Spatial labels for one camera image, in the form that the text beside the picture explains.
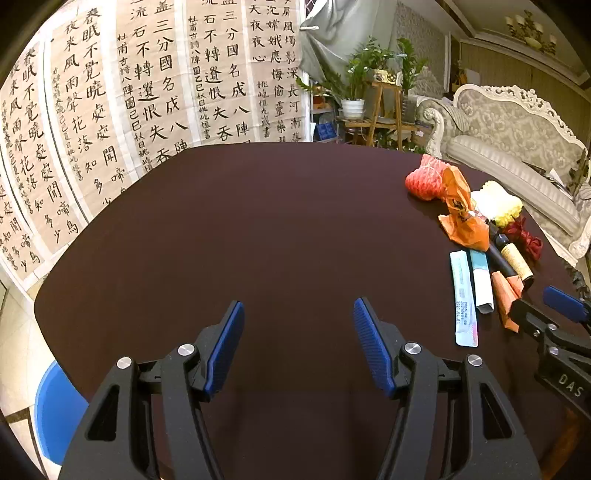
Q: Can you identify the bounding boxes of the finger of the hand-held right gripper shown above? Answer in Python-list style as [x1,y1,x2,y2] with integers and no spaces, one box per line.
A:
[508,300,561,343]
[542,286,591,325]

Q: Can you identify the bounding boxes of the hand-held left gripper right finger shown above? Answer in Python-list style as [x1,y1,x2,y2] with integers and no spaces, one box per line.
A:
[353,296,542,480]

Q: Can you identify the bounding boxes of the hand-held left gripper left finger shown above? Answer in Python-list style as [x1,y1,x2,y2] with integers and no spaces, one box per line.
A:
[59,300,245,480]

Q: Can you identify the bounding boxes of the orange paper piece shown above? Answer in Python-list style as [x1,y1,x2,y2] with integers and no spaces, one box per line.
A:
[490,271,525,332]

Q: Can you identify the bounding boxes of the teal and white tube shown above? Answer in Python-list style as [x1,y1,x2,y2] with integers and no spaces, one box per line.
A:
[468,249,495,315]

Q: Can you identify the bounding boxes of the black bottle with tan label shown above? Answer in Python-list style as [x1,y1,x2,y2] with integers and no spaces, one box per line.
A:
[485,222,535,283]

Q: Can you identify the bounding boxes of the small dark red mesh bundle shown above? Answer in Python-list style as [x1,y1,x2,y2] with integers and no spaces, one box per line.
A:
[501,217,544,261]

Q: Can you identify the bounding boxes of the orange plastic bag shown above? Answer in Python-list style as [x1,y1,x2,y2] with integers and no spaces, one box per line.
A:
[438,166,490,252]

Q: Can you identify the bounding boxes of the yellow foam fruit net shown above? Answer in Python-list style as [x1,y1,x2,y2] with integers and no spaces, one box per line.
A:
[471,181,525,227]

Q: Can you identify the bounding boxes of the red mesh fruit net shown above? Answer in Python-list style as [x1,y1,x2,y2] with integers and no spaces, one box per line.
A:
[405,154,451,200]

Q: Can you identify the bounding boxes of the books on sofa seat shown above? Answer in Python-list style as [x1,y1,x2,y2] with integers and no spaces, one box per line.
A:
[526,161,574,191]

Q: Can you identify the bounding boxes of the cream carved sofa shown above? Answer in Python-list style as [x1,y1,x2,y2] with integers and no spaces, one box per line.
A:
[416,83,591,259]

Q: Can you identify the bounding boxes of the blue plastic stool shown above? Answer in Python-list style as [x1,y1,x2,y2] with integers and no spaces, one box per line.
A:
[34,360,89,467]

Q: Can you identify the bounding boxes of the low green floor plant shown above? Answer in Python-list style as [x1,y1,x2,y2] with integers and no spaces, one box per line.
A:
[369,129,428,155]

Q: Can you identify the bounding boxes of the wooden plant stand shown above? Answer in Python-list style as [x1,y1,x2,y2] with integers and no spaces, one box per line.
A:
[339,80,416,151]

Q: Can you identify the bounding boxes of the green plant in white pot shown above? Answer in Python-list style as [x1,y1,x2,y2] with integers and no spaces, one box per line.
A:
[295,39,384,120]

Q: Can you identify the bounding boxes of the cream carved armchair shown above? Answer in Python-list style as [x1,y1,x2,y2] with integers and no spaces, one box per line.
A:
[417,69,450,101]

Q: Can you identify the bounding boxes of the gold chandelier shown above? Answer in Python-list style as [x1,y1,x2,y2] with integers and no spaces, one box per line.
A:
[503,11,557,54]

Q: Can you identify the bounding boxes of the tall green plant dark pot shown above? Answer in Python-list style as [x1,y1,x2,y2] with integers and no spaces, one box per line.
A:
[394,37,430,124]

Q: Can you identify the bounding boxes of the grey curtain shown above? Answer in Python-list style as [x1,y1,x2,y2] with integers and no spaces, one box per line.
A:
[298,0,402,88]

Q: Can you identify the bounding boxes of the row of calligraphy wall scrolls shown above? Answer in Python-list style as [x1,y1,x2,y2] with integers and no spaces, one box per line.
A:
[0,0,308,287]

